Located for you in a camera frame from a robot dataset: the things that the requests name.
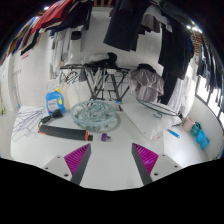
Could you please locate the blue-handled brush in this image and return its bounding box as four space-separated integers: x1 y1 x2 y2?
167 129 181 139

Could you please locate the row of dark hanging clothes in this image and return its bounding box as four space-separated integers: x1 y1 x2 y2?
103 0 202 105

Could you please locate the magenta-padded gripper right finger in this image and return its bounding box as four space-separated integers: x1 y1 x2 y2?
130 142 184 187

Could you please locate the blue detergent bottle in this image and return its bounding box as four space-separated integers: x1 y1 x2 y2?
45 88 67 116

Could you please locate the purple charger block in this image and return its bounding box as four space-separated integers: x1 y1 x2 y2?
100 132 113 143

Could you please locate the pile of thin wire hangers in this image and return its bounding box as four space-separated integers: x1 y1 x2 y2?
11 108 48 141

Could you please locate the row of colourful hanging clothes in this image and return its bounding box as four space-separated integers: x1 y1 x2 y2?
0 0 95 65

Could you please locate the pink plastic bucket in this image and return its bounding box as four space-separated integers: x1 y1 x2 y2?
182 116 196 133

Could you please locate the dark teal hoop hanger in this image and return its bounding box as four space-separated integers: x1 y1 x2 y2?
136 98 181 120

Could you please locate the dark grey orange-ended power strip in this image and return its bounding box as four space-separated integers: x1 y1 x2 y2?
37 124 94 142

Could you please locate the grey garment on rack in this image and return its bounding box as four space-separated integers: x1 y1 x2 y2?
128 64 166 103

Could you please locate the white and black cloth bundle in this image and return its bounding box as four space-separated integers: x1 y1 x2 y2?
87 51 119 68

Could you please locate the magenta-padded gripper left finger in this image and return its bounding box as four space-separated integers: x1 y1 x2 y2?
42 143 93 187

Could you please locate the white pillow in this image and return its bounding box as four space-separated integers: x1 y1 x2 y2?
123 101 183 142

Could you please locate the black folding drying rack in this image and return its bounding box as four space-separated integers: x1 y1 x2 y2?
59 63 133 102

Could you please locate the pale green round clip hanger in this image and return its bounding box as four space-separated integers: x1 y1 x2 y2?
69 100 118 132

